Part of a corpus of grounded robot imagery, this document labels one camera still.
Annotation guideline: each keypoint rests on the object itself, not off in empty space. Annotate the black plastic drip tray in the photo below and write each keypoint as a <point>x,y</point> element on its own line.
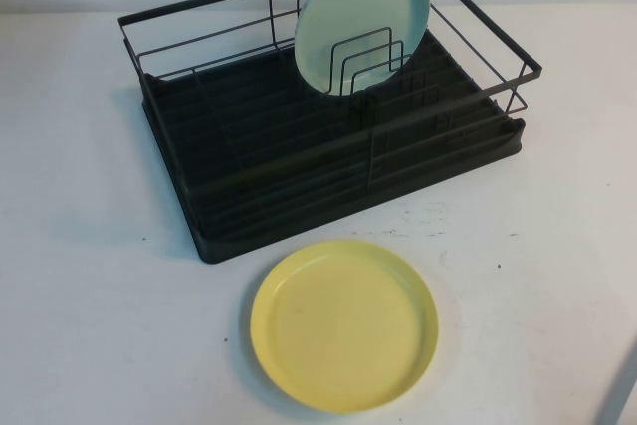
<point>249,111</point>

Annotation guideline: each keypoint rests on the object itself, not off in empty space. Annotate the pale green round plate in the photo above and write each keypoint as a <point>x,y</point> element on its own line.
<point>358,12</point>

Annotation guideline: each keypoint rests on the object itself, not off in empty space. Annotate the yellow round plate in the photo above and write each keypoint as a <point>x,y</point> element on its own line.
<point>343,320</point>

